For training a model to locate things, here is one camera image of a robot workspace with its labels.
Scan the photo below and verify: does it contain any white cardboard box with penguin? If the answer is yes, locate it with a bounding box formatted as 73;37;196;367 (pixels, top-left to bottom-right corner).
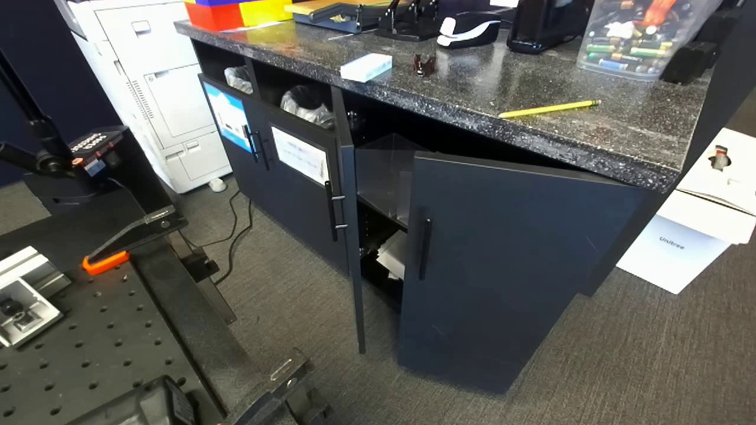
654;125;756;246

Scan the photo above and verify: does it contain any black device with blue label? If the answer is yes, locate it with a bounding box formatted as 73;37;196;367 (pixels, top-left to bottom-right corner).
507;33;553;58

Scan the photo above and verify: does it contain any cabinet door with blue label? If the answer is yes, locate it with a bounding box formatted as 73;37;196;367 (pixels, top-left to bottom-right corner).
196;73;264;204

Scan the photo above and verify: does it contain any black perforated breadboard table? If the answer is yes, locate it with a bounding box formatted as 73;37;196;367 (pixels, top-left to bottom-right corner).
0;261;208;425

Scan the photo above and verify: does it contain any red plastic bin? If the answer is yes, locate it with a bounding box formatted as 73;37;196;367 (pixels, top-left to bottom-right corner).
185;0;247;33

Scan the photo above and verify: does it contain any narrow dark cabinet door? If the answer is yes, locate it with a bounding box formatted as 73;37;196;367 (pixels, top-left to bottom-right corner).
329;83;368;355

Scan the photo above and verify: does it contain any orange clamp handle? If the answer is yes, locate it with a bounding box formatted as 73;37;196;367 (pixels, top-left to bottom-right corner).
80;248;132;280

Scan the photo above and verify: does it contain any silver metal mount bracket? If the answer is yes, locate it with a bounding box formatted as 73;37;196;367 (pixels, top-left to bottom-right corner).
0;244;73;352

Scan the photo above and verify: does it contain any dark blue book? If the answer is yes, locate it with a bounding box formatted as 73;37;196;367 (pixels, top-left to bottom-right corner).
286;0;373;37

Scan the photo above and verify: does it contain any small black case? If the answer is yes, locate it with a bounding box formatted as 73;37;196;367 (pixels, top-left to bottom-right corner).
660;41;722;88

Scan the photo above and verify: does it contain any wide dark cabinet door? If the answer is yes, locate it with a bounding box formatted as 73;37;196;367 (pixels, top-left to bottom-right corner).
394;149;652;397

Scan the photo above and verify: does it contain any white item in shelf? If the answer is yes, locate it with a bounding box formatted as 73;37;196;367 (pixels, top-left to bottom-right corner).
223;64;256;94

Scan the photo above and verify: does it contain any white paper sheet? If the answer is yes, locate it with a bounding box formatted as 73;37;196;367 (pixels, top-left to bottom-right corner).
614;212;733;299

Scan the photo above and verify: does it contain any crumpled clear plastic bag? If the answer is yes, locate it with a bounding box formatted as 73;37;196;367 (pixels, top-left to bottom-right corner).
280;83;337;130

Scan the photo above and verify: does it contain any white and black tape dispenser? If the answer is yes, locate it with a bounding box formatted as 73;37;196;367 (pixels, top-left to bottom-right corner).
435;15;504;51

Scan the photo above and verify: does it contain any dark cabinet with granite counter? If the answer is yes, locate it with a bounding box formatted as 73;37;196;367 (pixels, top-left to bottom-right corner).
174;16;717;397

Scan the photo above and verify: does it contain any yellow pencil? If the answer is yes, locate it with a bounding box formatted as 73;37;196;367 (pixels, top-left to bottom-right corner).
497;98;602;122

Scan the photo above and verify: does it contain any black desk organizer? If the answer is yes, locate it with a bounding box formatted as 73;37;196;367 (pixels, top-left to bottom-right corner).
373;0;445;42

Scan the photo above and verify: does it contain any white paper stack in cabinet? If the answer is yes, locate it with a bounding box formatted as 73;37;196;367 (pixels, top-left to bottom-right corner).
373;229;409;281

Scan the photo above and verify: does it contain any small white box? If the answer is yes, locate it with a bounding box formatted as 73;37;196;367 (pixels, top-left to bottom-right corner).
339;52;394;86

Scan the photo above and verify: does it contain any small dark red clip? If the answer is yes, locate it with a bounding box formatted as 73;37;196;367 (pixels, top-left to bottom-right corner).
413;52;439;79

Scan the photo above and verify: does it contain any cabinet door with white label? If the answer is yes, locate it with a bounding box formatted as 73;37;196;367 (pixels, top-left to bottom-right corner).
251;98;351;274

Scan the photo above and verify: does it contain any yellow plastic bin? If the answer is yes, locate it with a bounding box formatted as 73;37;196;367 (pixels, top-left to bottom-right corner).
237;0;295;28

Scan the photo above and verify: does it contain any white filing cabinet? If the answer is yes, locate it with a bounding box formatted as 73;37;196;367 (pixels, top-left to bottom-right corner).
54;0;235;197

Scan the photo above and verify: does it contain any black metal rail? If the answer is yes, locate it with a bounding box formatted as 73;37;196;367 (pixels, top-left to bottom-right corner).
127;240;312;420

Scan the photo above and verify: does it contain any black door handle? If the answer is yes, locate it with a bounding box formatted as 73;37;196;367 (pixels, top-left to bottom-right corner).
244;124;273;170
413;210;435;283
325;191;351;244

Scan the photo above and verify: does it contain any clear plastic storage bin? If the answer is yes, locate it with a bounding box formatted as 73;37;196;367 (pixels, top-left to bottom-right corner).
578;0;723;80

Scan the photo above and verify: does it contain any blue and white paper label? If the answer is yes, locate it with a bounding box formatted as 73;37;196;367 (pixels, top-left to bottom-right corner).
203;80;256;155

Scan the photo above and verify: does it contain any black clamp lever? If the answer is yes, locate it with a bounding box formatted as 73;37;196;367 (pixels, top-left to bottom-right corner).
84;204;182;268

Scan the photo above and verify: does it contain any black floor cable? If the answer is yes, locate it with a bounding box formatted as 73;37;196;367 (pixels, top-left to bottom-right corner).
188;184;259;287

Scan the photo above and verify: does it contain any black camera stand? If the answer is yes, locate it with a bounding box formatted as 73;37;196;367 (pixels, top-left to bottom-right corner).
0;55;132;209

